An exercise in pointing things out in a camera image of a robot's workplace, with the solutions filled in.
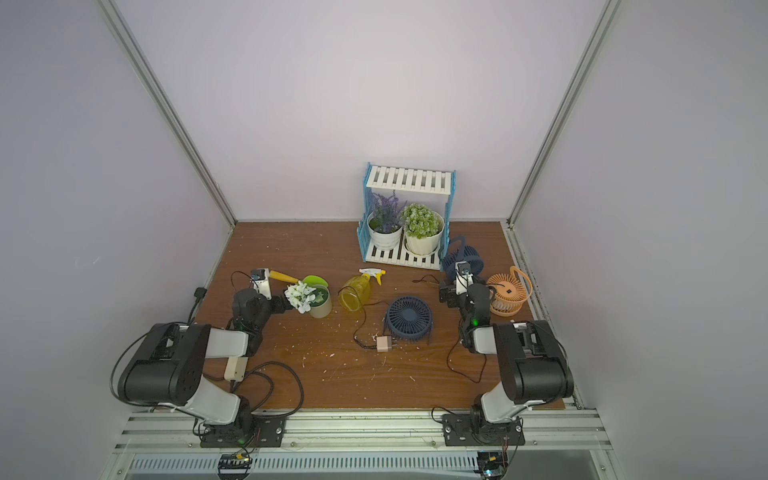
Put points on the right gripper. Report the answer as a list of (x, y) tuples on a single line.
[(452, 293)]

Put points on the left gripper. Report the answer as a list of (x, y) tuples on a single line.
[(280, 303)]

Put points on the dark blue round desk fan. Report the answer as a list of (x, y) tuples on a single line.
[(409, 318)]

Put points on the beige power strip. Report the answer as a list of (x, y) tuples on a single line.
[(235, 369)]

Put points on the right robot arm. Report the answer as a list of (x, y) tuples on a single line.
[(533, 370)]

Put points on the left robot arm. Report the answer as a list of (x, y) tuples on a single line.
[(167, 370)]

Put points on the orange desk fan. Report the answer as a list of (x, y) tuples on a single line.
[(511, 291)]

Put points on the white flower beige pot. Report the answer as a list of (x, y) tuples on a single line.
[(312, 299)]

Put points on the green yellow garden trowel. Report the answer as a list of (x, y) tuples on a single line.
[(311, 280)]

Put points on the green plant white pot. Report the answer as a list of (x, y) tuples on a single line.
[(423, 228)]

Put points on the lavender plant white pot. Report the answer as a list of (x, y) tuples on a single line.
[(384, 221)]

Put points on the yellow spray bottle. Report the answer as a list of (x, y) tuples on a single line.
[(355, 293)]

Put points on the blue white plant shelf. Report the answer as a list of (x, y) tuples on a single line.
[(432, 188)]

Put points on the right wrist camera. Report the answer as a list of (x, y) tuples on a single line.
[(463, 277)]

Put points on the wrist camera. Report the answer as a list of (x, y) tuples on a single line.
[(260, 279), (463, 277)]

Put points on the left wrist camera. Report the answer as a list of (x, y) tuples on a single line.
[(260, 279)]

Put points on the dark blue fan with handle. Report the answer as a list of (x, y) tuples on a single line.
[(460, 251)]

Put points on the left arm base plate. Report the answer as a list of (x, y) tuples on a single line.
[(247, 431)]

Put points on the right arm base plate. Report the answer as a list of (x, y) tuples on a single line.
[(470, 430)]

